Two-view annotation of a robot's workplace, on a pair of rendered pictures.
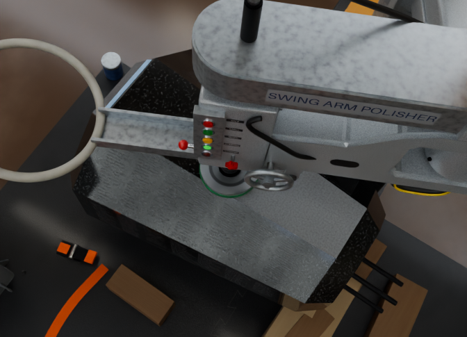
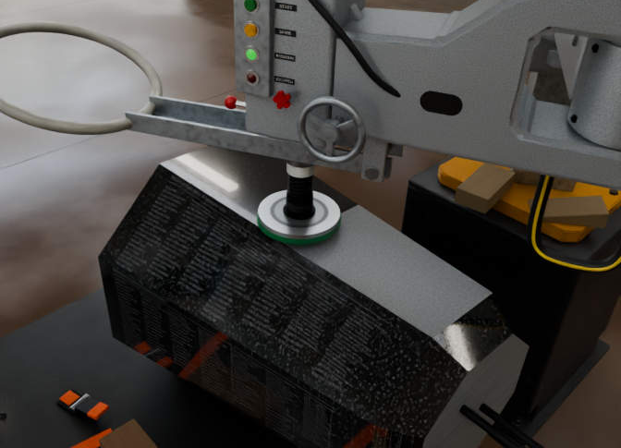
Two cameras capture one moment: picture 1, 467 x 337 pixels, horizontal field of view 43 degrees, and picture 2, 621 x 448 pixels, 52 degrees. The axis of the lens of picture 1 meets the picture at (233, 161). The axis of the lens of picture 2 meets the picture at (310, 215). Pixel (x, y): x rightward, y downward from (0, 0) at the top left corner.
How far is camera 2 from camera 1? 1.25 m
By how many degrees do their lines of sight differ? 35
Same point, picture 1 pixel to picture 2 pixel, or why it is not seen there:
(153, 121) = (211, 118)
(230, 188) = (291, 228)
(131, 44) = not seen: hidden behind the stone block
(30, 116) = not seen: hidden behind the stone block
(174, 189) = (220, 244)
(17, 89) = (103, 240)
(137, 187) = (176, 246)
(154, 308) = not seen: outside the picture
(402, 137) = (517, 3)
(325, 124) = (414, 30)
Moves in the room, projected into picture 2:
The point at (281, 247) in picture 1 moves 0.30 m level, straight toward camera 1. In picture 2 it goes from (349, 323) to (252, 398)
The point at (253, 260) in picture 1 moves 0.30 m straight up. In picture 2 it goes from (305, 347) to (310, 246)
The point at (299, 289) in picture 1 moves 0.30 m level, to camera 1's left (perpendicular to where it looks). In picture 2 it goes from (369, 398) to (243, 357)
